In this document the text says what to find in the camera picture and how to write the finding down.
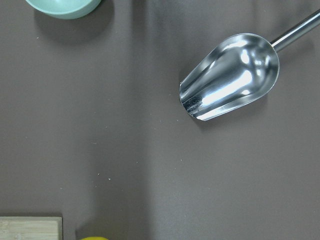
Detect steel scoop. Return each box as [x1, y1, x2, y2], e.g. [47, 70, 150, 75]
[179, 11, 320, 121]

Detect yellow lemon outer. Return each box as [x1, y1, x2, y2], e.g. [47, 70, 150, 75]
[80, 236, 109, 240]

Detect mint green bowl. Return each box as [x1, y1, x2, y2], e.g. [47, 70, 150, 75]
[26, 0, 102, 20]

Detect wooden cutting board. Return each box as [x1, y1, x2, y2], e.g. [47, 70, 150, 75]
[0, 216, 63, 240]

